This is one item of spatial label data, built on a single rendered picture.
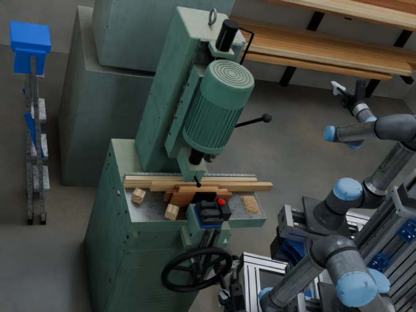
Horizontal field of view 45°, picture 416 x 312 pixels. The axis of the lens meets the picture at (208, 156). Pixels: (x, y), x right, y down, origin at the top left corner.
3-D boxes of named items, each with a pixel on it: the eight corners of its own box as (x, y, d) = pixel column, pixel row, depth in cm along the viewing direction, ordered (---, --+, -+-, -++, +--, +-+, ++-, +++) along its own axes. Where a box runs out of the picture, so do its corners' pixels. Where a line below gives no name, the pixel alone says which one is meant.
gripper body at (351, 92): (338, 101, 259) (348, 116, 251) (345, 87, 253) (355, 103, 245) (352, 101, 261) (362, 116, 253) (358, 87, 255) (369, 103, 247)
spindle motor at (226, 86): (189, 154, 186) (216, 86, 166) (177, 122, 197) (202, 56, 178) (231, 155, 193) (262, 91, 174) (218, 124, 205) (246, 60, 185)
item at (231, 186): (150, 191, 207) (152, 184, 205) (149, 187, 209) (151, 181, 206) (269, 191, 231) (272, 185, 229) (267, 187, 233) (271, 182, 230)
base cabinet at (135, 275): (96, 336, 251) (127, 252, 206) (82, 240, 288) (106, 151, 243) (181, 326, 270) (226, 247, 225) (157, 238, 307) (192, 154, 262)
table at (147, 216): (131, 252, 190) (135, 242, 187) (118, 190, 210) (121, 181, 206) (270, 244, 216) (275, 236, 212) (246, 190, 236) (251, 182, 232)
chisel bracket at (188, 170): (183, 184, 204) (189, 170, 199) (174, 160, 213) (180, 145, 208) (200, 185, 207) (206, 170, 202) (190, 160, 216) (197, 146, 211)
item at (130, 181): (123, 187, 204) (125, 179, 201) (122, 184, 206) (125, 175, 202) (253, 187, 229) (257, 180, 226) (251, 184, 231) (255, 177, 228)
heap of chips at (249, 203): (247, 213, 216) (248, 211, 215) (239, 195, 223) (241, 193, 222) (261, 213, 219) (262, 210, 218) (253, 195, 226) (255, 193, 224)
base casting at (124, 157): (127, 251, 206) (132, 237, 200) (106, 151, 243) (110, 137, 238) (226, 246, 225) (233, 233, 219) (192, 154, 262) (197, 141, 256)
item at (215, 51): (208, 68, 184) (224, 27, 173) (202, 55, 189) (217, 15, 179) (228, 70, 188) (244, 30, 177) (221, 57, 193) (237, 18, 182)
